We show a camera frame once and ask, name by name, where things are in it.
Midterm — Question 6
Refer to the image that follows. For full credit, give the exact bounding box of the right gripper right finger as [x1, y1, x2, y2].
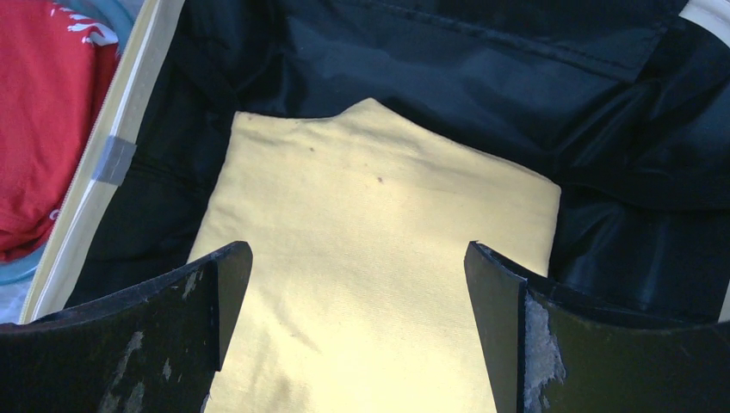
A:
[464, 242, 729, 412]

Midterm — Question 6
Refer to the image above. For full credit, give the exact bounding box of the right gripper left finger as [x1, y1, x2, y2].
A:
[1, 242, 253, 412]

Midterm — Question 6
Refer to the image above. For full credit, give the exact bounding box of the teal plastic bin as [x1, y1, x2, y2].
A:
[0, 0, 138, 287]

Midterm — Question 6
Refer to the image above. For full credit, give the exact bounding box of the yellow hard-shell suitcase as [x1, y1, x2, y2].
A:
[29, 1, 729, 323]

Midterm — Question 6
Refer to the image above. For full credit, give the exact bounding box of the red cloth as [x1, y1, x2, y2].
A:
[0, 0, 121, 263]

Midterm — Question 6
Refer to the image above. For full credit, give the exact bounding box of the yellow folded cloth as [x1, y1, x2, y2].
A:
[190, 99, 560, 412]

